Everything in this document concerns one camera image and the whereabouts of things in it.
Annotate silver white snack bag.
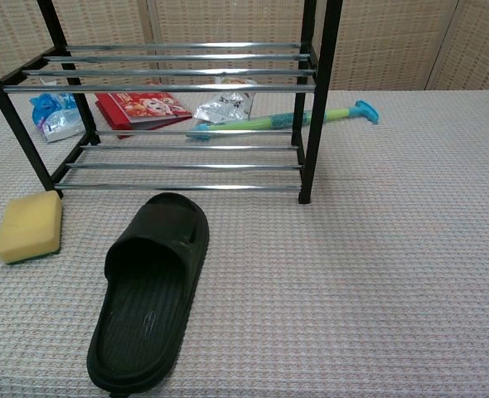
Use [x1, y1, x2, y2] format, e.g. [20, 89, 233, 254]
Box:
[193, 76, 259, 126]

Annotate red cartoon calendar booklet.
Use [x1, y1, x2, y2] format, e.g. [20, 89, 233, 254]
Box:
[94, 90, 194, 140]

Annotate green and blue toothbrush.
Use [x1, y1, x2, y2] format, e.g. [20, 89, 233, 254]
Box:
[186, 99, 381, 143]

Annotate black rubber slipper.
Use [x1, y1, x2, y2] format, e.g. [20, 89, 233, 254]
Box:
[85, 192, 210, 395]

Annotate white woven tablecloth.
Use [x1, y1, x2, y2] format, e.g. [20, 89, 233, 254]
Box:
[0, 89, 489, 398]

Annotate black metal shoe rack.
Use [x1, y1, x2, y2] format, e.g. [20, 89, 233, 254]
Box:
[0, 0, 344, 205]

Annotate yellow sponge with green base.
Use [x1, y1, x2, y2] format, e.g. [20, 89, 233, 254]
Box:
[0, 190, 64, 265]

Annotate beige woven folding screen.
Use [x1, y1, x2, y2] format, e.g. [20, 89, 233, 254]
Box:
[0, 0, 489, 95]

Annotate blue tissue pack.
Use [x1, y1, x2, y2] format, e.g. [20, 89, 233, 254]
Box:
[29, 91, 86, 144]

